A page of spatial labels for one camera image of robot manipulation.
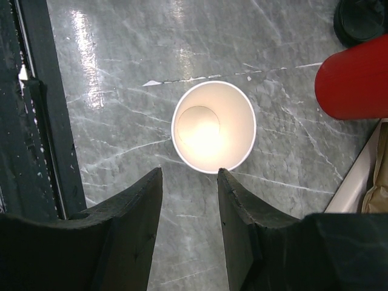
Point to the black coffee cup lid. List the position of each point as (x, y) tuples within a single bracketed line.
[(357, 22)]

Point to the red straw holder cup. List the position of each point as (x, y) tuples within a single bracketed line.
[(352, 84)]

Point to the brown snack bag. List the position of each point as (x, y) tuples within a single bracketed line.
[(375, 200)]

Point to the black paper coffee cup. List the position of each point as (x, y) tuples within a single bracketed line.
[(213, 126)]

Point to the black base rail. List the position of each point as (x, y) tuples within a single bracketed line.
[(40, 178)]

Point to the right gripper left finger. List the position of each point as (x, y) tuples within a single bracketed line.
[(106, 247)]

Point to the cream two-tier shelf rack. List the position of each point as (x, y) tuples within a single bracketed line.
[(359, 179)]

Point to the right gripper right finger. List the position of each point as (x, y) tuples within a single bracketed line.
[(267, 249)]

